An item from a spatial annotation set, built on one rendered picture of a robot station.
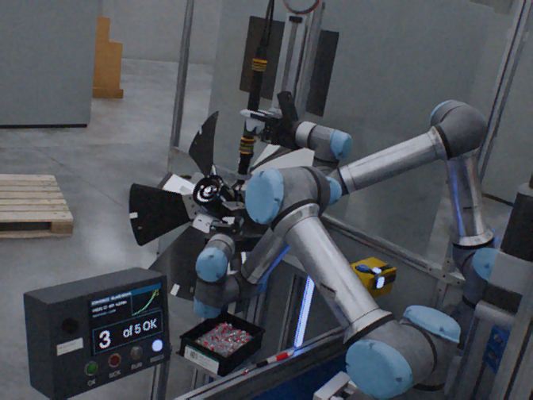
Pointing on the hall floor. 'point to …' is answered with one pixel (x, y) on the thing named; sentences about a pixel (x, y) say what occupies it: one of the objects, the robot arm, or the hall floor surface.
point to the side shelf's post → (291, 312)
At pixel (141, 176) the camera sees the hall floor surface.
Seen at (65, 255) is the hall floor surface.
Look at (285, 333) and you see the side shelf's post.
